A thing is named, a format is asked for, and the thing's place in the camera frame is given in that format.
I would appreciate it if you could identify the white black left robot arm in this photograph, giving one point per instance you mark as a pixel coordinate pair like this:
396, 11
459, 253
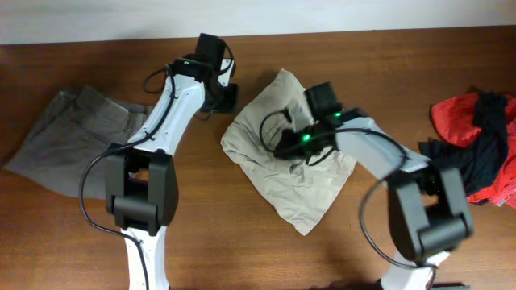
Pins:
140, 178

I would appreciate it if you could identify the beige cargo shorts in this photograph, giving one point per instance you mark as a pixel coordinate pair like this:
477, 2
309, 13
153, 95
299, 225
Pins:
301, 194

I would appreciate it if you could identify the folded grey shorts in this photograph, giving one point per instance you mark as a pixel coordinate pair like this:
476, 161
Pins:
72, 130

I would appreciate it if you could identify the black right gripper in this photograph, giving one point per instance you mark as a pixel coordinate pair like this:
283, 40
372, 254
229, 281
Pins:
288, 142

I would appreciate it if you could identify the red garment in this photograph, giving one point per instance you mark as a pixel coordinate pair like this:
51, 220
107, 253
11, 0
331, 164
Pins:
453, 120

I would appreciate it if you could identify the black garment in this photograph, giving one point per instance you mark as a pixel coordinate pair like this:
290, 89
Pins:
481, 161

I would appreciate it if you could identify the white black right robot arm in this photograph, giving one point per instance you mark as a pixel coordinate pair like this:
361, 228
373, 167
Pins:
427, 208

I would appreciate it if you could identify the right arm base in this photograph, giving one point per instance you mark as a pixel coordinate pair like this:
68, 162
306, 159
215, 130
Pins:
451, 286

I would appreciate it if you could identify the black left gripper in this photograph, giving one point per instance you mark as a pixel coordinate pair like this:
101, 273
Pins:
226, 99

